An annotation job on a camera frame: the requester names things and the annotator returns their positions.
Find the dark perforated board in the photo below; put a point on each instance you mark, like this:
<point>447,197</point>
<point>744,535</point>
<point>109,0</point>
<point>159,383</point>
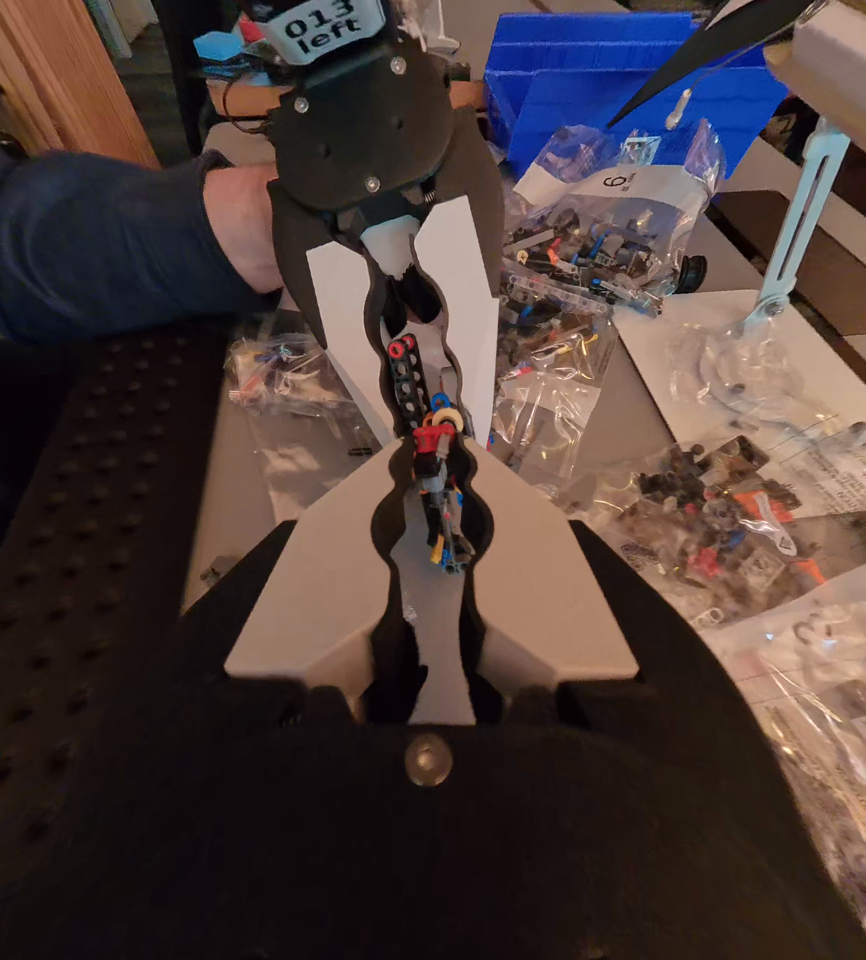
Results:
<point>65,600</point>

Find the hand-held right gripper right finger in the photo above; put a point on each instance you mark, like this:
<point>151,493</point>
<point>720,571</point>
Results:
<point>545,592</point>

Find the white-banded clear lego bag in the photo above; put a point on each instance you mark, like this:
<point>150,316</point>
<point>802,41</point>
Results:
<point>815,675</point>
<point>613,187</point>

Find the person's left forearm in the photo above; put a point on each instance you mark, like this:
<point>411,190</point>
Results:
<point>88,240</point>

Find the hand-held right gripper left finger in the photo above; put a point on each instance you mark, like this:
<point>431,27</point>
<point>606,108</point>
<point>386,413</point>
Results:
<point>313,592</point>

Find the clear bag black orange parts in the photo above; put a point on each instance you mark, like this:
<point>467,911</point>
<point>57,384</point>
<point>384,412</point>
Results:
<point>703,510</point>

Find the white printed sheet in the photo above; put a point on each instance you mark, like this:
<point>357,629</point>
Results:
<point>643,360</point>

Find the multicoloured lego assembly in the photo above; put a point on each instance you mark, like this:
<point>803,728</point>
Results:
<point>429,439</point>

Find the black rubber tire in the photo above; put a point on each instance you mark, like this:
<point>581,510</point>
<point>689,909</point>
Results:
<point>692,274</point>

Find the empty clear zip bag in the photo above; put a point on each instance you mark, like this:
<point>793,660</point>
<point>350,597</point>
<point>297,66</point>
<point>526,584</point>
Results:
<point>290,465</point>

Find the clear bag of mixed parts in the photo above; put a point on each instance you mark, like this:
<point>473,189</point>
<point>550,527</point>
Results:
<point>553,360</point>

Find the blue plastic bin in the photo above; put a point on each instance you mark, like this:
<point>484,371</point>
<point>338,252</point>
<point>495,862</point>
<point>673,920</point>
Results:
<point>590,82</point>

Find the person's left hand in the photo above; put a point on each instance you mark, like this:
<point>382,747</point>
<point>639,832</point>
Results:
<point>242,225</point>

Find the wooden panel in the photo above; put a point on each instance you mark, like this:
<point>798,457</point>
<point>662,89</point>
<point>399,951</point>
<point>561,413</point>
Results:
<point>43,75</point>

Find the light blue object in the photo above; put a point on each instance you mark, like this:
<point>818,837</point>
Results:
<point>219,45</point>

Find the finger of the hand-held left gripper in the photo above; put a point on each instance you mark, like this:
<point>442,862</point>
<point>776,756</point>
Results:
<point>343,315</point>
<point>467,300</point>

